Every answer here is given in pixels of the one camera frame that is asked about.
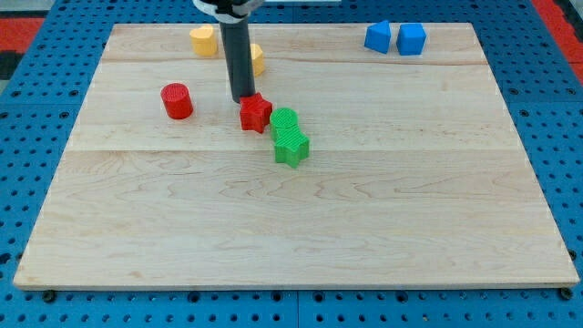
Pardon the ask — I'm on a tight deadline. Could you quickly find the green star block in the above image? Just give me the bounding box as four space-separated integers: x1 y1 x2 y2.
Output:
274 127 310 168

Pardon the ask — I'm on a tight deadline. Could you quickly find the red star block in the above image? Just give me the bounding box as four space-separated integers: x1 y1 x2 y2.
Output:
240 93 272 134

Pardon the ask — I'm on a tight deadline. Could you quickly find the blue triangle block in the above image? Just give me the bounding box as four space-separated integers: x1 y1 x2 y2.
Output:
363 20 392 54

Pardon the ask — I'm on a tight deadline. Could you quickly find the green cylinder block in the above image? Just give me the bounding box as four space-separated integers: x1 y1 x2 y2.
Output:
270 108 299 141

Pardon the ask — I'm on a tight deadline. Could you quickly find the wooden board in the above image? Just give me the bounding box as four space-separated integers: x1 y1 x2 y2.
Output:
14 23 579 291

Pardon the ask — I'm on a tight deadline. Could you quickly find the yellow hexagon block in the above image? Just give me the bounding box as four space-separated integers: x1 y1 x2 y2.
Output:
251 44 265 77

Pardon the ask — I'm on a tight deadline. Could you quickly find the red cylinder block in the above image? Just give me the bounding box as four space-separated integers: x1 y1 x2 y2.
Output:
160 83 194 119

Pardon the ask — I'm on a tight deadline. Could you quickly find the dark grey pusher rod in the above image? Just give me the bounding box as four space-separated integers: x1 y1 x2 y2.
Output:
220 17 256 103

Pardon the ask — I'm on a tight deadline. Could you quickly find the yellow heart block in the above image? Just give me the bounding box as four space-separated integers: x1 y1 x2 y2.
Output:
189 24 218 56

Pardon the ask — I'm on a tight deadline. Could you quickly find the blue cube block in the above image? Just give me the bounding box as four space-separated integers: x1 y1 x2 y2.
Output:
396 23 426 56

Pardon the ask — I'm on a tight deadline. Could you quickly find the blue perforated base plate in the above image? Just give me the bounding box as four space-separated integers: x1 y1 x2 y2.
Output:
1 0 582 327

